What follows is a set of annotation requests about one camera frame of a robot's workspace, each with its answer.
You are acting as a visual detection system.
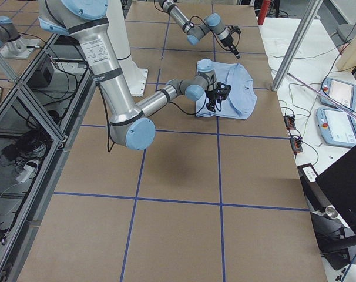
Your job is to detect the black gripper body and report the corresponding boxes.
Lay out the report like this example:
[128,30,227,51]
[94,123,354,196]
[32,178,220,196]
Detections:
[221,34,237,52]

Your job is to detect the light blue t-shirt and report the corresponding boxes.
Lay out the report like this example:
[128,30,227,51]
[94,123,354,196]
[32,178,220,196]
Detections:
[195,59,257,120]

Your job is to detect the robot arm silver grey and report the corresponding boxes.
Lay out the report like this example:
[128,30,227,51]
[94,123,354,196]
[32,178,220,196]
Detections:
[158,1,241,59]
[38,1,217,150]

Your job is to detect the spare robot arm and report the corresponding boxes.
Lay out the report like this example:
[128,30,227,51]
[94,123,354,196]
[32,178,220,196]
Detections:
[0,16,40,59]

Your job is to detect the red cylinder object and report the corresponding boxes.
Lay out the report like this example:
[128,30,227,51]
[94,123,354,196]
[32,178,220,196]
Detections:
[257,0,271,26]

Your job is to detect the grey power strip orange sockets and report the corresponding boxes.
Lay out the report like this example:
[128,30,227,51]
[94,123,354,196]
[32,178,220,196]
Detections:
[283,115,296,130]

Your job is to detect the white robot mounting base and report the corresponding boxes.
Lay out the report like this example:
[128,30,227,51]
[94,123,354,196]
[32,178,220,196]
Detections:
[106,0,148,97]

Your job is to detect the teach pendant tablet far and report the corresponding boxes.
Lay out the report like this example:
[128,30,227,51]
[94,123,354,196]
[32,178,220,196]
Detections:
[320,78,356,110]

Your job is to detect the teach pendant tablet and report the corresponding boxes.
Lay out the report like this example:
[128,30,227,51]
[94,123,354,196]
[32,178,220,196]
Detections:
[320,78,356,110]
[316,108,356,148]

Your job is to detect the teach pendant tablet near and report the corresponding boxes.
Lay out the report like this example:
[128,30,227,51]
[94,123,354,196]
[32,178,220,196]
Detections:
[316,108,356,148]

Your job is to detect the white reacher grabber stick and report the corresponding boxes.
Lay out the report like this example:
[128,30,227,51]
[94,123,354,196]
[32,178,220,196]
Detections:
[286,72,356,133]

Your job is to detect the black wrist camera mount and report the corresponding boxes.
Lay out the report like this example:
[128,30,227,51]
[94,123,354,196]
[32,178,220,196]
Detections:
[206,82,231,113]
[227,25,241,37]

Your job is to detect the aluminium frame post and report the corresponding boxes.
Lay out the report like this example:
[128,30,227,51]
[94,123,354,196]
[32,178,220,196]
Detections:
[271,0,323,92]

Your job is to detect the black camera cable arm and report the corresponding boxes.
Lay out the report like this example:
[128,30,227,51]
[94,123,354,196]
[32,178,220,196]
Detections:
[106,82,226,153]

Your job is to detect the aluminium frame rack right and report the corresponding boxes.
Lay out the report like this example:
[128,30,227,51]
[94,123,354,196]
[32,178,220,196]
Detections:
[0,34,95,281]

